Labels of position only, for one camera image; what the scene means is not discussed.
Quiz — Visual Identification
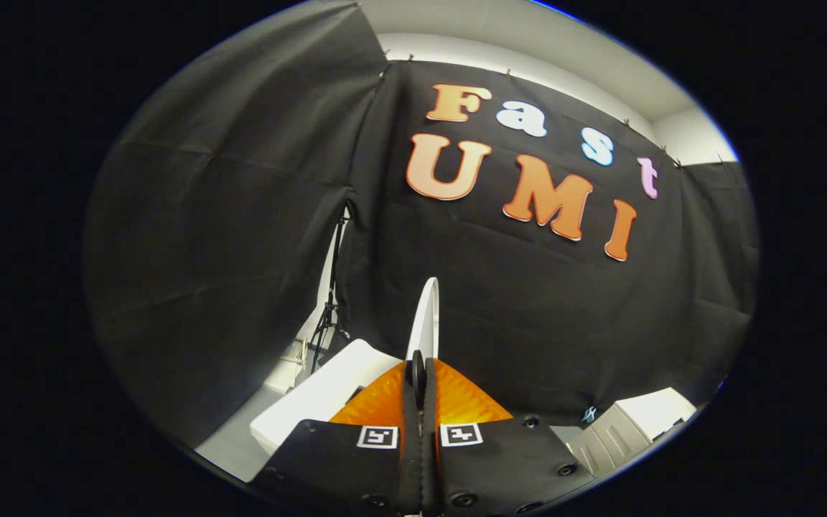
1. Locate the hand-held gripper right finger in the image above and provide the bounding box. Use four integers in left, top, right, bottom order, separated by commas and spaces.
421, 358, 597, 517

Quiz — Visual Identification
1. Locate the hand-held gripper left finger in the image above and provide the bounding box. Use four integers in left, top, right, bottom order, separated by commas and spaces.
252, 350, 424, 517

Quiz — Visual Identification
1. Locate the white box with slot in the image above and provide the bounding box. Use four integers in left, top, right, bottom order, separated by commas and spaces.
250, 339, 403, 457

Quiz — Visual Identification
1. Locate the black tripod stand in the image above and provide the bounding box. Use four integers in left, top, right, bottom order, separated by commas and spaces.
311, 205, 351, 374

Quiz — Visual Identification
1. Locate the black backdrop cloth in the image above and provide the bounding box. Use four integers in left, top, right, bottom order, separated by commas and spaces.
83, 0, 760, 450

